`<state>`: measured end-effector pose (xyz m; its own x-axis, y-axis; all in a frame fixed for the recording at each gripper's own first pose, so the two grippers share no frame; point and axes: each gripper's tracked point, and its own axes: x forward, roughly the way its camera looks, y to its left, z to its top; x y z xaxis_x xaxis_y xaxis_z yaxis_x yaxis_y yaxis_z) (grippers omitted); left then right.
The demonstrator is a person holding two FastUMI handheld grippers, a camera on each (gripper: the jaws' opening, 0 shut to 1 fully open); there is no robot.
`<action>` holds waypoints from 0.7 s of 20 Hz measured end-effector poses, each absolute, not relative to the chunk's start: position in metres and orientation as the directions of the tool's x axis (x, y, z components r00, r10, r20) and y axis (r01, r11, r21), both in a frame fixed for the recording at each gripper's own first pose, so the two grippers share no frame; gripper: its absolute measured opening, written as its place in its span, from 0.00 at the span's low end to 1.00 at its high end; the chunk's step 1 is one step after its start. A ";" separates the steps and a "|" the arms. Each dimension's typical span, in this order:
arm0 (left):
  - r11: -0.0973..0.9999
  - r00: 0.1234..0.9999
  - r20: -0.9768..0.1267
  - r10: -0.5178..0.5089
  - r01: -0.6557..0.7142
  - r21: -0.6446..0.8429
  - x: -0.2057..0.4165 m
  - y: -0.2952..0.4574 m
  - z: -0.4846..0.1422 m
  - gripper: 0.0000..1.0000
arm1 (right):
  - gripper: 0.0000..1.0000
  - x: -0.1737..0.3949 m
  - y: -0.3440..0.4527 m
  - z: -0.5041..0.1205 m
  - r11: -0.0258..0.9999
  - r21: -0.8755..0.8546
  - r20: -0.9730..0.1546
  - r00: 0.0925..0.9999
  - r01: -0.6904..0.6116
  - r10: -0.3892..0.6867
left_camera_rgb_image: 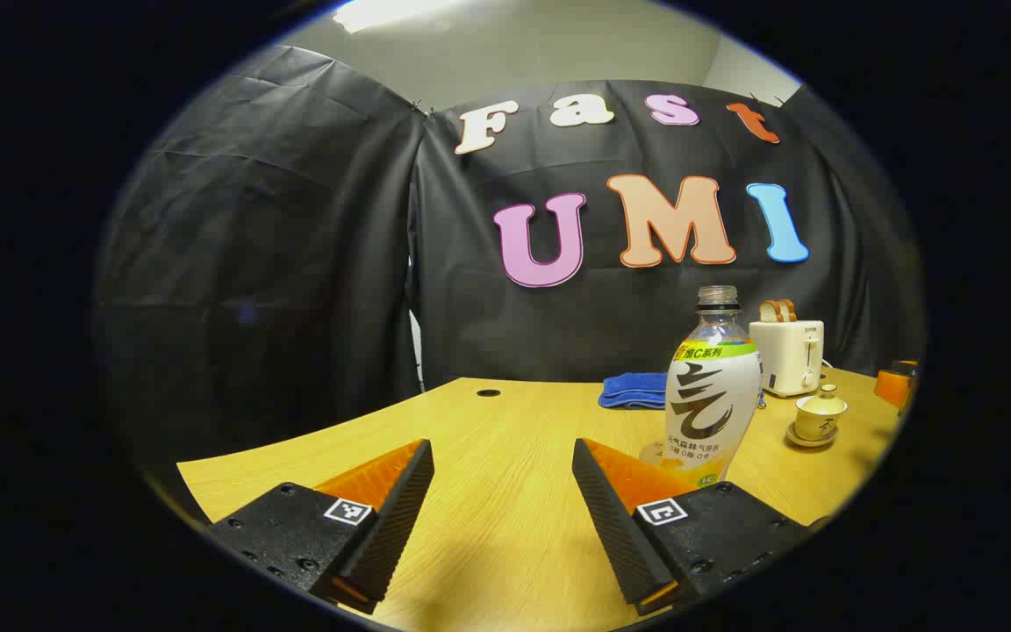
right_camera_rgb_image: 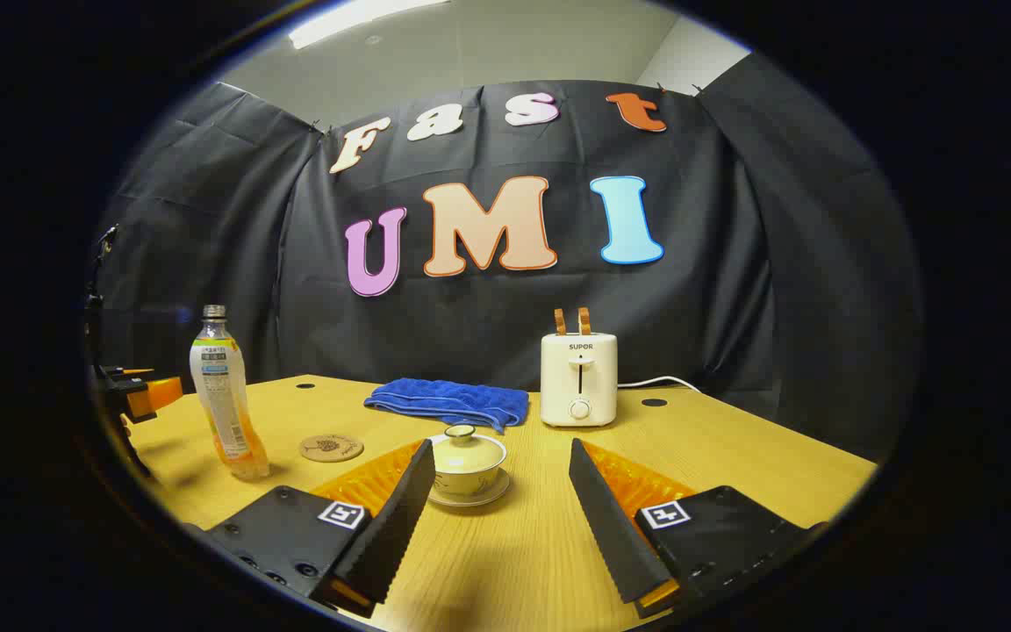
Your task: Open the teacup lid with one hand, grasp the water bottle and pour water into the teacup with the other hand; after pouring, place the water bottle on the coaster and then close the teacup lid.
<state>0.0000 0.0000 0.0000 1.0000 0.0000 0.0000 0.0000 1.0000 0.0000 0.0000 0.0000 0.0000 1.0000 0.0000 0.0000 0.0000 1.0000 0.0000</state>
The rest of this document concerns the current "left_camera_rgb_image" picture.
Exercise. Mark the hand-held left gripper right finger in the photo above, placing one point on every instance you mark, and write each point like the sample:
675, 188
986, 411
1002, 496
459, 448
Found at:
611, 527

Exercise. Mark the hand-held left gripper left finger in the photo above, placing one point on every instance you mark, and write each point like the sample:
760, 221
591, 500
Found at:
400, 518

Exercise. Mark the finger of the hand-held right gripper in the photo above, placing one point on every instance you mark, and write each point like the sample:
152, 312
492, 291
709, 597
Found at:
896, 386

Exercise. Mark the cream teacup lid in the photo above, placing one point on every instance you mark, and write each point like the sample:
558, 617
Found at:
823, 402

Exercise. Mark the cream teacup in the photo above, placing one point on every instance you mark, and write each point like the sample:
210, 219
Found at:
818, 427

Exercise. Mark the cream saucer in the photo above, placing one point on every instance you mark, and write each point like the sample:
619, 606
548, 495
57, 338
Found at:
808, 441

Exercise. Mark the white toaster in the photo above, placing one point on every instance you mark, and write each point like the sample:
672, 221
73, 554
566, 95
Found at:
785, 355

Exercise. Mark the brown bread slice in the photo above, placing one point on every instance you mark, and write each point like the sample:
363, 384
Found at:
787, 310
769, 312

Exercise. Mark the blue towel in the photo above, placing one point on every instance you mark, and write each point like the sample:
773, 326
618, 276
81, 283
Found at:
637, 391

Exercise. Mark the black backdrop cloth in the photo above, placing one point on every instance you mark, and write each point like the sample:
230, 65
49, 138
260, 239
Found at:
295, 263

